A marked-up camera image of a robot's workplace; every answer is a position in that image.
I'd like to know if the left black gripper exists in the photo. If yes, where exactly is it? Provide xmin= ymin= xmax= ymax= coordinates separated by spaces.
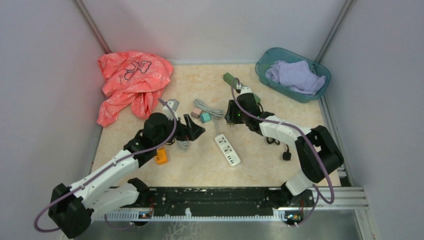
xmin=154 ymin=113 xmax=205 ymax=148

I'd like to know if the green power strip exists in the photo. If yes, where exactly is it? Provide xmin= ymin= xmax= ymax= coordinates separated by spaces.
xmin=222 ymin=72 xmax=261 ymax=104

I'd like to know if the orange power strip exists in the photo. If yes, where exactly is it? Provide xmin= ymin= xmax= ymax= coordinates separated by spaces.
xmin=155 ymin=147 xmax=168 ymax=165

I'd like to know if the white power strip with USB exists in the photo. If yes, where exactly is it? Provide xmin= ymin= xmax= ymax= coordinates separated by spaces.
xmin=215 ymin=134 xmax=241 ymax=167

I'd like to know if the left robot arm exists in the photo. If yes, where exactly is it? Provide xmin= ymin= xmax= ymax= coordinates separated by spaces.
xmin=48 ymin=112 xmax=206 ymax=239

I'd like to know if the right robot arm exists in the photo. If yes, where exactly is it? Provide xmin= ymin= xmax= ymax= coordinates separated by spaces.
xmin=224 ymin=93 xmax=344 ymax=206

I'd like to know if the teal plug adapter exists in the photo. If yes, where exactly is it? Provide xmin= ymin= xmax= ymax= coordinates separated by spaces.
xmin=199 ymin=112 xmax=212 ymax=124

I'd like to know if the teal plastic basket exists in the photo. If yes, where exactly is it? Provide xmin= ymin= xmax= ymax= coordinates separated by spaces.
xmin=255 ymin=47 xmax=332 ymax=103

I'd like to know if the lavender cloth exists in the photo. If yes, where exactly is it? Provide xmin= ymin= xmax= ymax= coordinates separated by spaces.
xmin=265 ymin=60 xmax=327 ymax=95

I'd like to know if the pink patterned cloth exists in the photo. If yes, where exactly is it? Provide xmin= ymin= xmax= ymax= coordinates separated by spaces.
xmin=96 ymin=51 xmax=174 ymax=128

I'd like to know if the grey coiled cable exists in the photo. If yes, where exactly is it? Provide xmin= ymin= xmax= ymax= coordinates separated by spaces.
xmin=193 ymin=98 xmax=224 ymax=137

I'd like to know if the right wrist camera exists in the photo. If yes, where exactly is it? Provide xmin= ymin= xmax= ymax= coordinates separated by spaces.
xmin=235 ymin=83 xmax=253 ymax=95

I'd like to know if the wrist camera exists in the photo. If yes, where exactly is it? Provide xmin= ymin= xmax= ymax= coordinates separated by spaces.
xmin=235 ymin=83 xmax=253 ymax=95
xmin=162 ymin=99 xmax=180 ymax=119

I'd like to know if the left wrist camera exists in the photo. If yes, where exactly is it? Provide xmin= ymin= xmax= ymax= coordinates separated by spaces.
xmin=162 ymin=99 xmax=180 ymax=119

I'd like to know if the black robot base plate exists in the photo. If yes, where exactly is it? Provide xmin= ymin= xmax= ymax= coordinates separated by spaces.
xmin=117 ymin=185 xmax=316 ymax=218

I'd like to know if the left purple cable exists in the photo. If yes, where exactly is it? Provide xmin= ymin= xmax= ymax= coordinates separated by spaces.
xmin=33 ymin=98 xmax=178 ymax=233

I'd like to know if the aluminium front rail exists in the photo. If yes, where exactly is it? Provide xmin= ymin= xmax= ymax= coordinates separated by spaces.
xmin=67 ymin=187 xmax=369 ymax=223

